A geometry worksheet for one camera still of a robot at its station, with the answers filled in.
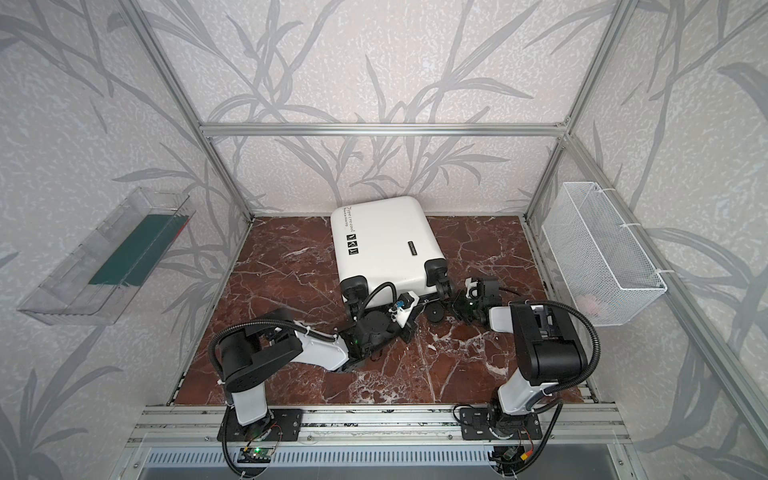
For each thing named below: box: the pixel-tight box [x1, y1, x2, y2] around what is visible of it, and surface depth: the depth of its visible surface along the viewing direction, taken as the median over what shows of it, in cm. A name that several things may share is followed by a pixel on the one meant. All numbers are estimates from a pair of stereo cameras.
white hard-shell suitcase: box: [330, 196, 449, 314], surface depth 86 cm
